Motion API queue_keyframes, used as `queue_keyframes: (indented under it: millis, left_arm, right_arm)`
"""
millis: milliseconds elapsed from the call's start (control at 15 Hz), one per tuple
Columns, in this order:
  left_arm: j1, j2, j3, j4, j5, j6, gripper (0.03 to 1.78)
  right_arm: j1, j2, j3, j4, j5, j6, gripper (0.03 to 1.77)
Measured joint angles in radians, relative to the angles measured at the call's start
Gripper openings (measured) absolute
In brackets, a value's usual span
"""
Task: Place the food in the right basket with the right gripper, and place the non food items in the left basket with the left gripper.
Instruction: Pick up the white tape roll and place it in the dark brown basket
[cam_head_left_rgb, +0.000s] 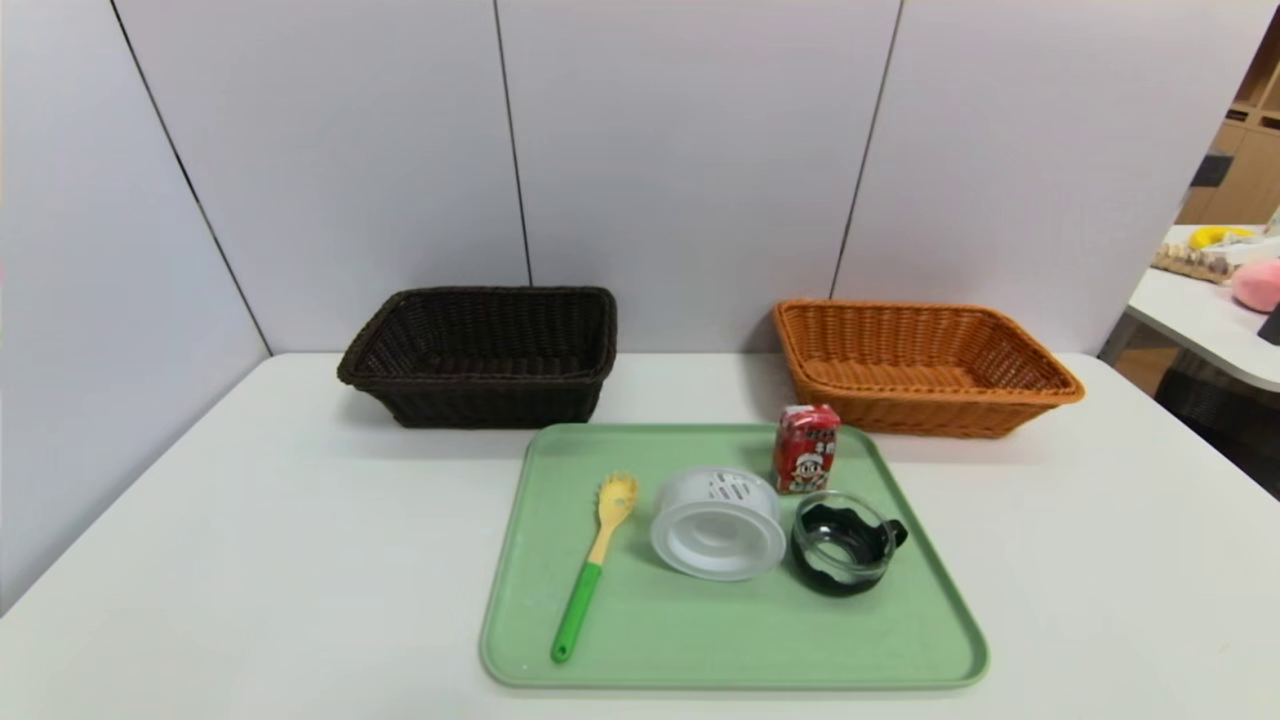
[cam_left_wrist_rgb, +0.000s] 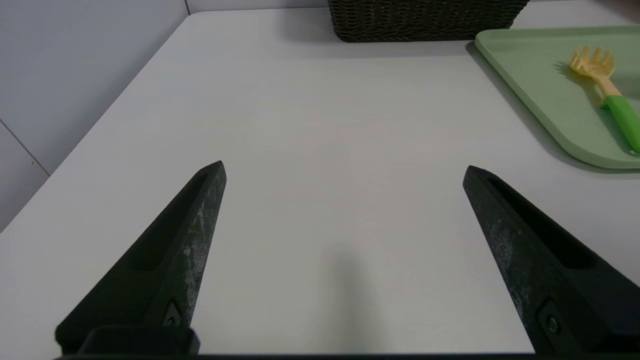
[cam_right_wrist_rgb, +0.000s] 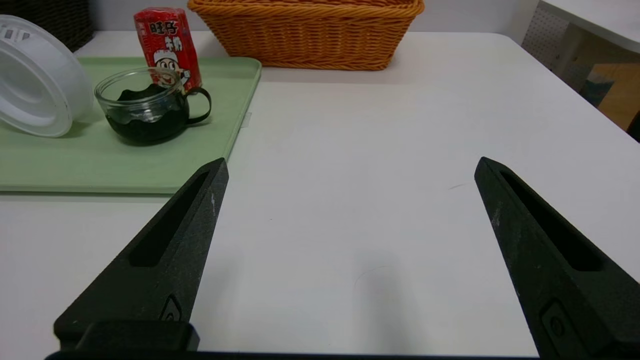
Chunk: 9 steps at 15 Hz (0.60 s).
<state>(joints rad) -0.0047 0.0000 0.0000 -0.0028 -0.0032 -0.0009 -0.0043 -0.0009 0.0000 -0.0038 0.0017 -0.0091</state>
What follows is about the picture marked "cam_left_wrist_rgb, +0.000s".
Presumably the dark brown wicker basket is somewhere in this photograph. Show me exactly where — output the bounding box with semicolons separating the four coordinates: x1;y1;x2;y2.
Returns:
327;0;531;43

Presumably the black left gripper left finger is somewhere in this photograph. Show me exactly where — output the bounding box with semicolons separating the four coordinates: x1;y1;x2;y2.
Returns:
55;160;227;355

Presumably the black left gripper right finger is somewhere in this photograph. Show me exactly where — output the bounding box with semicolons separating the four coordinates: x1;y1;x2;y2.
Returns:
462;165;640;355

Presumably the yellow green pasta fork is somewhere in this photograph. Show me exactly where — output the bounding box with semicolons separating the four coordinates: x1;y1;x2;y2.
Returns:
569;45;640;153

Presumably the light green plastic tray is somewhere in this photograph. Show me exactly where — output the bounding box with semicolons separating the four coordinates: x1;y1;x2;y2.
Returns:
474;26;640;170

